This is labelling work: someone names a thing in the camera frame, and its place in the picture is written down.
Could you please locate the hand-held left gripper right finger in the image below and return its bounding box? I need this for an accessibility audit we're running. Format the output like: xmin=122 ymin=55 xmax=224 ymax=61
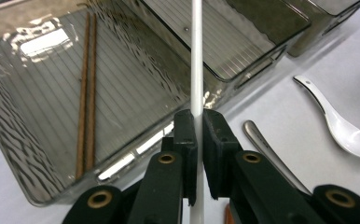
xmin=203 ymin=108 xmax=243 ymax=200

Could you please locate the white chopstick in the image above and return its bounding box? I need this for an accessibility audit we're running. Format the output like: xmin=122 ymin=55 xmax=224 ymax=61
xmin=189 ymin=0 xmax=206 ymax=224

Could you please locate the white ceramic spoon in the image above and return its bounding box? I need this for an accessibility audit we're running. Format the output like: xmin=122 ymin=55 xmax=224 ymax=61
xmin=293 ymin=74 xmax=360 ymax=161

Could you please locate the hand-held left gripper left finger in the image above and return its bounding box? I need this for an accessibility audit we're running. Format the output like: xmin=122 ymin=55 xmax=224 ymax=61
xmin=162 ymin=108 xmax=200 ymax=207

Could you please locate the smoky transparent plastic bin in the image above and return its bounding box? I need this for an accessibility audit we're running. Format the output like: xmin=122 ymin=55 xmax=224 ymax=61
xmin=121 ymin=0 xmax=312 ymax=91
xmin=284 ymin=0 xmax=360 ymax=59
xmin=0 ymin=0 xmax=219 ymax=208

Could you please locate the metal table knife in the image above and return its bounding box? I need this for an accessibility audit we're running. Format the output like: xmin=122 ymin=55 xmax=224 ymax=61
xmin=242 ymin=119 xmax=312 ymax=196

